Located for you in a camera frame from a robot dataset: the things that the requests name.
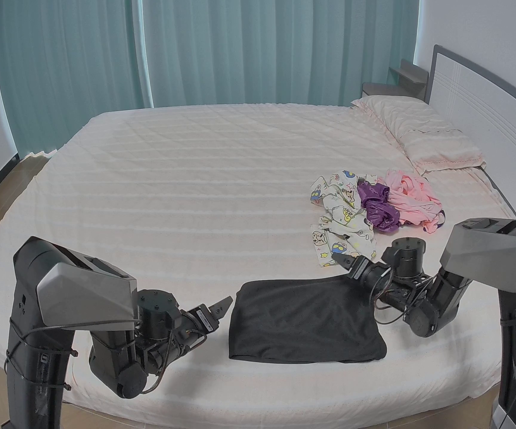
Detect black T-shirt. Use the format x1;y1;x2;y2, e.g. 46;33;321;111
228;275;387;364

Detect grey bedside table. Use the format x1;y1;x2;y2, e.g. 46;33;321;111
362;58;429;102

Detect white printed garment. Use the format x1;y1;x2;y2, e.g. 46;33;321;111
309;169;378;268

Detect blue-green curtain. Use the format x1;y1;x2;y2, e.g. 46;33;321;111
142;0;422;106
0;0;153;155

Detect cream pillow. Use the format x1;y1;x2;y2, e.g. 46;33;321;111
351;95;486;175

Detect pink garment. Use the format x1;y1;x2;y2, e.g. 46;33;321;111
383;169;446;234

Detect black cable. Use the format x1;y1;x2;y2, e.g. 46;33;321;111
369;284;404;326
5;318;137;374
142;349;171;395

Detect bed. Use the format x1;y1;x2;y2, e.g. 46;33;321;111
0;45;516;412

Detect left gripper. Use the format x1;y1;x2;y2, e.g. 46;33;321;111
178;296;234;344

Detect purple garment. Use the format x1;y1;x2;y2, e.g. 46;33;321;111
357;181;401;233

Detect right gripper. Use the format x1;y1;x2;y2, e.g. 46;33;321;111
330;251;387;290

